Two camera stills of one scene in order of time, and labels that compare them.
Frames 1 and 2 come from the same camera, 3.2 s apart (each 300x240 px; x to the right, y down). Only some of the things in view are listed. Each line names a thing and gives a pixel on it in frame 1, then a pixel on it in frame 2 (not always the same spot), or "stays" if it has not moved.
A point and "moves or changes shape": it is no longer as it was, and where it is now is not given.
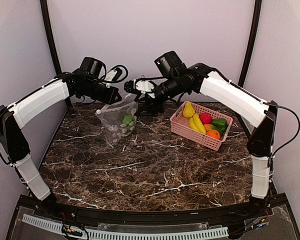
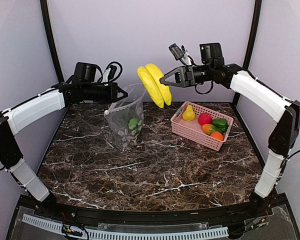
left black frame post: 49,36 stays
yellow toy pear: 188,111 moves or changes shape
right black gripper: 151,106 → 185,76
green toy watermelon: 127,119 → 132,125
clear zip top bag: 119,118 moves or changes shape
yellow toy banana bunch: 195,123 → 150,76
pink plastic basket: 179,125 stays
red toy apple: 206,118 stays
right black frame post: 257,10 stays
